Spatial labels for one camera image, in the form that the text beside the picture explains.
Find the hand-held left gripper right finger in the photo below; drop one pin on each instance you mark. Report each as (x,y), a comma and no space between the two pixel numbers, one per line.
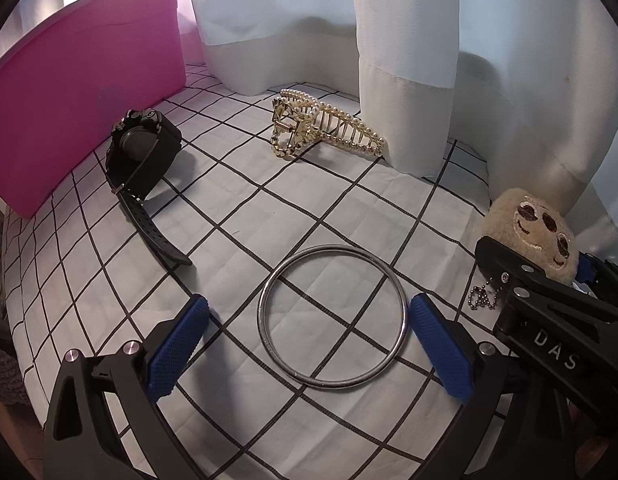
(441,350)

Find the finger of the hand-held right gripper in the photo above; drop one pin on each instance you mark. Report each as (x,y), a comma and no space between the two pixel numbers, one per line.
(504,260)
(596,272)

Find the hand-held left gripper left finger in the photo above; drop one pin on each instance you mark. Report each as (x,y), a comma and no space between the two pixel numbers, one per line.
(179,350)

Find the large silver bangle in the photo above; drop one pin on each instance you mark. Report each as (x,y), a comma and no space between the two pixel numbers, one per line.
(263,320)

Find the pink plastic storage box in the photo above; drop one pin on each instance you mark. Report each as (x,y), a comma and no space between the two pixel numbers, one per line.
(84,90)

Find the white black grid tablecloth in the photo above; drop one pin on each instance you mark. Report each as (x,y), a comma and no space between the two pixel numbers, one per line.
(269,210)

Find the purple knit garment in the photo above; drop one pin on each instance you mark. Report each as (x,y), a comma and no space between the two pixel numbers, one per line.
(3,370)

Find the black wristwatch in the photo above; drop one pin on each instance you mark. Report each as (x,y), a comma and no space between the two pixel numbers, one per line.
(149,155)

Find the white curtain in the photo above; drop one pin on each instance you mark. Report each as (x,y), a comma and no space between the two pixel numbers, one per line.
(439,60)

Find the gold pearl hair claw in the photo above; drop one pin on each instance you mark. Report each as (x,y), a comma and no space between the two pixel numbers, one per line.
(309,127)

